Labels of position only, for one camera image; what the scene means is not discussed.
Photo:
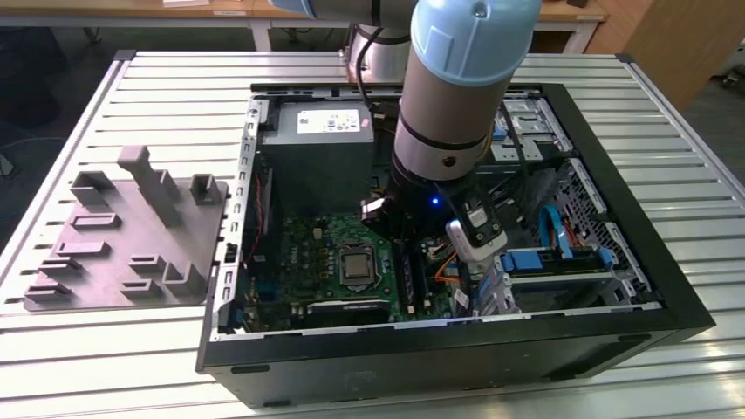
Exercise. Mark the silver CPU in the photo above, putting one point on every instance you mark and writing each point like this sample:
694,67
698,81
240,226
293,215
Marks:
357,267

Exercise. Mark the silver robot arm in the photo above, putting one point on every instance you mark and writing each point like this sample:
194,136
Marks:
453,109

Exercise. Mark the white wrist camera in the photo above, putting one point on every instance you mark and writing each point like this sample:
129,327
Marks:
455,240

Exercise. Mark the black camera bracket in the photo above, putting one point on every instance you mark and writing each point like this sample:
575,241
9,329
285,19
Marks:
494,231

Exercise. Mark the grey power supply unit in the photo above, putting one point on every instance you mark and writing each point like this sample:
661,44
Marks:
314,170

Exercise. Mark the black RAM slot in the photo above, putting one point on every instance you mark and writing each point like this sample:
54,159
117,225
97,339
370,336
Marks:
398,279

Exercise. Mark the green motherboard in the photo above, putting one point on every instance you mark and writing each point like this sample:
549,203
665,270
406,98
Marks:
308,279

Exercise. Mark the metal drive cage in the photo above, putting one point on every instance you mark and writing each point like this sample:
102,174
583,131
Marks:
523,148

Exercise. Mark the blue disk carrier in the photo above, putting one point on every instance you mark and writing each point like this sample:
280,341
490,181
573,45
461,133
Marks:
498,133

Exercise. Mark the black graphics card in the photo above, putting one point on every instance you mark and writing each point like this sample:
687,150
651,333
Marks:
349,311

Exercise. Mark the black PC case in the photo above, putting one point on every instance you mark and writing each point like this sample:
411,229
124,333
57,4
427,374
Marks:
406,362

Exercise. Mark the wooden desk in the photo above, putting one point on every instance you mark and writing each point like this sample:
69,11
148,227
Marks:
145,11

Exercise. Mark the CPU socket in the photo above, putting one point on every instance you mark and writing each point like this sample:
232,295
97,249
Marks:
361,249

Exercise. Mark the hard disk in blue carrier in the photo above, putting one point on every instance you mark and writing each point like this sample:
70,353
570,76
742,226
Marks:
526,261

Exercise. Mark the metal disk bay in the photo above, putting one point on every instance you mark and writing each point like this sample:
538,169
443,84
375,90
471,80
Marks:
625,288

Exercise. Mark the wooden cabinet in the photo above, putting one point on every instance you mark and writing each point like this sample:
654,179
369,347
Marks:
669,43

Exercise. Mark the grey parts rack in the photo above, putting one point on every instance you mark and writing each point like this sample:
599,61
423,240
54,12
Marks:
133,227

